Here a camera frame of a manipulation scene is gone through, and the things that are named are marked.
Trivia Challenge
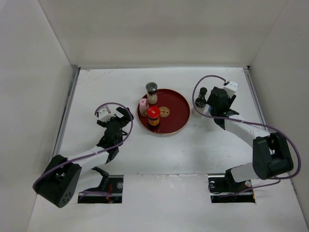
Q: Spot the pink cap spice jar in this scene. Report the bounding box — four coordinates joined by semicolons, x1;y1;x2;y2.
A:
139;98;149;117

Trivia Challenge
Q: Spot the black cap sauce bottle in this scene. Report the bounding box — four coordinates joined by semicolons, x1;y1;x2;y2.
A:
192;87;208;116

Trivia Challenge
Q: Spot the red cap sauce jar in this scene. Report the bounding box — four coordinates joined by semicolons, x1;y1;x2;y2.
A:
147;106;161;127

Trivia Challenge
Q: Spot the black clear cap grinder jar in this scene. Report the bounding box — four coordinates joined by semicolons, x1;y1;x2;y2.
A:
146;82;157;104

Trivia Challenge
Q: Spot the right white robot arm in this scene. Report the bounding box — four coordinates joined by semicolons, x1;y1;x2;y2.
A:
207;87;294;191

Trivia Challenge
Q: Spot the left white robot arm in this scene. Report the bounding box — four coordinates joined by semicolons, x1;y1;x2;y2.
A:
32;103;134;208

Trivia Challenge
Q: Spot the red round tray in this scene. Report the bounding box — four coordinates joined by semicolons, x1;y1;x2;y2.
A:
137;88;190;135

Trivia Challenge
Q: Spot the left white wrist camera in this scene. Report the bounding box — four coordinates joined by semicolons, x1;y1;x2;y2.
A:
95;105;115;122

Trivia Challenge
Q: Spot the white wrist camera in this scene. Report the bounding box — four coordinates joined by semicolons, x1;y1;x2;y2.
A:
95;105;115;122
223;81;239;98

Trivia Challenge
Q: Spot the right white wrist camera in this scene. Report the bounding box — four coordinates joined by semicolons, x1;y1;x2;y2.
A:
223;81;239;98

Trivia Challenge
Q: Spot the right metal table rail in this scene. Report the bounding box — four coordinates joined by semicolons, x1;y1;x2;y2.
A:
243;66;266;125

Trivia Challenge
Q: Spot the metal table rail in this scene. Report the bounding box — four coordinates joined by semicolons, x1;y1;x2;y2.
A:
48;65;81;164
243;66;266;125

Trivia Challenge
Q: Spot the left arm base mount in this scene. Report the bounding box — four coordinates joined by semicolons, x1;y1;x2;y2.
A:
77;166;124;204

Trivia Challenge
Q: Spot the left metal table rail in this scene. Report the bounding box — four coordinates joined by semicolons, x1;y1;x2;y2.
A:
48;65;81;164

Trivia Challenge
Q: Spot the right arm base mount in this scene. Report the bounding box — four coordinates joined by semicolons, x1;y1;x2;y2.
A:
208;174;255;203

